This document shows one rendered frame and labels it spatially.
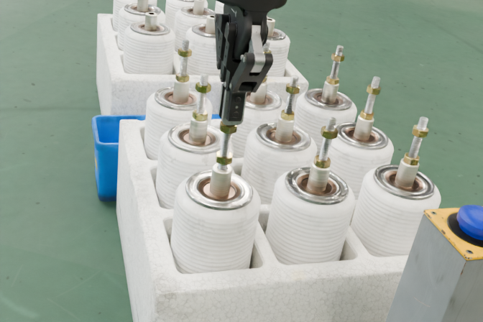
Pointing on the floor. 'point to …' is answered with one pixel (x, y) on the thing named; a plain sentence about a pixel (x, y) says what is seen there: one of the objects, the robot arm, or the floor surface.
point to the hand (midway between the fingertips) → (232, 103)
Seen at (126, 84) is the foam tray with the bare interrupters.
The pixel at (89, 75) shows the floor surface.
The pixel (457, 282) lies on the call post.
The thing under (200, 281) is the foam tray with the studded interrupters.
